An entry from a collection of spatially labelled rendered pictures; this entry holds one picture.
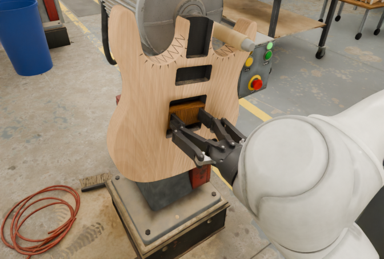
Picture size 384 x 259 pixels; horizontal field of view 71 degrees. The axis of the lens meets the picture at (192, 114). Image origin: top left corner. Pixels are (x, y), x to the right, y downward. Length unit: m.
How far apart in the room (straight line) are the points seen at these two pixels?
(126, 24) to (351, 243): 0.44
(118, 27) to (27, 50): 2.95
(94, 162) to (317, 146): 1.97
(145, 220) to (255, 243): 0.65
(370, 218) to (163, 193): 0.93
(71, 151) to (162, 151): 1.68
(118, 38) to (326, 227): 0.38
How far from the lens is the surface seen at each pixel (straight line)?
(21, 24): 3.30
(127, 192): 1.51
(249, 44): 0.57
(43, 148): 2.40
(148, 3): 0.69
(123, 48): 0.48
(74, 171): 2.12
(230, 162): 0.48
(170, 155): 0.67
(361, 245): 0.42
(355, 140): 0.30
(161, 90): 0.55
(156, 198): 1.35
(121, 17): 0.47
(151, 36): 0.71
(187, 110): 0.61
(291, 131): 0.25
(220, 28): 0.62
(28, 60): 3.45
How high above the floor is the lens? 1.47
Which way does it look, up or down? 37 degrees down
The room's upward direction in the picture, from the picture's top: straight up
